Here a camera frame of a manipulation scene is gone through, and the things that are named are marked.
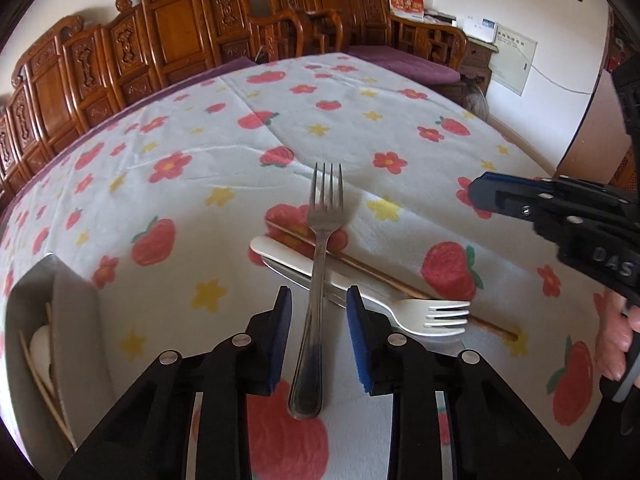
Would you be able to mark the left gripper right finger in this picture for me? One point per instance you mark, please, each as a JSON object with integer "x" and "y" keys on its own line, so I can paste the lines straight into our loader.
{"x": 452, "y": 415}

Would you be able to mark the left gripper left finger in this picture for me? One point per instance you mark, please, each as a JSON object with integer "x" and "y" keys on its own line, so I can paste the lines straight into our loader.
{"x": 182, "y": 409}

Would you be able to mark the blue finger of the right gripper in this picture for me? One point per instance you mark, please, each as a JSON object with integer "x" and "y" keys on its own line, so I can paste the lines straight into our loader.
{"x": 510, "y": 196}

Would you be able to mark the white plastic fork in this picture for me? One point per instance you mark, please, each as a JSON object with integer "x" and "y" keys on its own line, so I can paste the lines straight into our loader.
{"x": 420, "y": 317}

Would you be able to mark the white ceramic soup spoon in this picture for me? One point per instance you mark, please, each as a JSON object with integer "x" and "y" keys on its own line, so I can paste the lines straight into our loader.
{"x": 40, "y": 351}

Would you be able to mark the metal fork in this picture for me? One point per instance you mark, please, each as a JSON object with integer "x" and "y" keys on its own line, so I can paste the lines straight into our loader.
{"x": 325, "y": 215}

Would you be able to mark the dark wooden chopstick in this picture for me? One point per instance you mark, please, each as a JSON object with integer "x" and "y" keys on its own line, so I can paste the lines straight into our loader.
{"x": 389, "y": 280}

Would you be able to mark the person's right hand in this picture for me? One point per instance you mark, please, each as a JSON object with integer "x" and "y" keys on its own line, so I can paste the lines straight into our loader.
{"x": 615, "y": 335}

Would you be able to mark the plastic bag on floor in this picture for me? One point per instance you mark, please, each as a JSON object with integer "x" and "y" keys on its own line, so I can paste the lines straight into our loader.
{"x": 474, "y": 100}

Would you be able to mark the rectangular metal tray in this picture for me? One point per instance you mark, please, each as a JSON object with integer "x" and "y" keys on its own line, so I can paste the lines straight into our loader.
{"x": 83, "y": 385}

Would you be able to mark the wooden side table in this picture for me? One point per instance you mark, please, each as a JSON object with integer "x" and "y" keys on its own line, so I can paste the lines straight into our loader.
{"x": 475, "y": 63}

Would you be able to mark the white router box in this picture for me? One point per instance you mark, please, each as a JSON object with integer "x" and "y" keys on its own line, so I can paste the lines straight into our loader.
{"x": 482, "y": 29}

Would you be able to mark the purple armchair cushion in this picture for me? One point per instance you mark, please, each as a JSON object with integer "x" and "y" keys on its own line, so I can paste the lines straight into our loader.
{"x": 417, "y": 69}

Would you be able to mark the red greeting card box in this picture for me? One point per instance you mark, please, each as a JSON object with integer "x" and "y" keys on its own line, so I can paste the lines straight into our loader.
{"x": 411, "y": 9}

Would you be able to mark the metal knife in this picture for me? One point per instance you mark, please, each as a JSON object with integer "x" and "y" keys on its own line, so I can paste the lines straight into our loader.
{"x": 331, "y": 293}

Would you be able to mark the carved wooden armchair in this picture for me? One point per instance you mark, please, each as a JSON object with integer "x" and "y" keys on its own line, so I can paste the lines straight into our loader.
{"x": 380, "y": 10}

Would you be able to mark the carved wooden sofa bench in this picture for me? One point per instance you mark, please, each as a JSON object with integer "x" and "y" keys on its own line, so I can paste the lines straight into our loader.
{"x": 74, "y": 77}

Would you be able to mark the white wall panel door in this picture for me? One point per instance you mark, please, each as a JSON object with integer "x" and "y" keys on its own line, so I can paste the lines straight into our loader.
{"x": 512, "y": 63}

